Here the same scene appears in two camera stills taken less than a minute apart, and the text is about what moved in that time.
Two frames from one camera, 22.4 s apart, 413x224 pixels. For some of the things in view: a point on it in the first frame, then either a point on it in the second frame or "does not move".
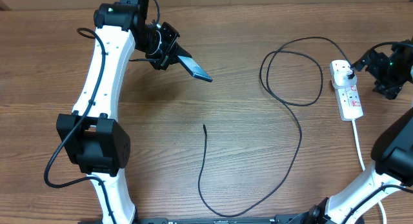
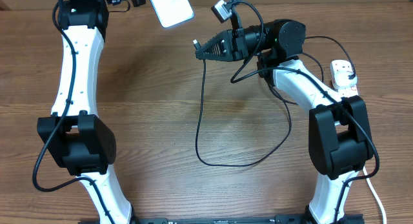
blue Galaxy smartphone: (194, 68) → (171, 8)
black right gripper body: (390, 73) → (241, 46)
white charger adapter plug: (340, 79) does not move
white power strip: (347, 99) does not move
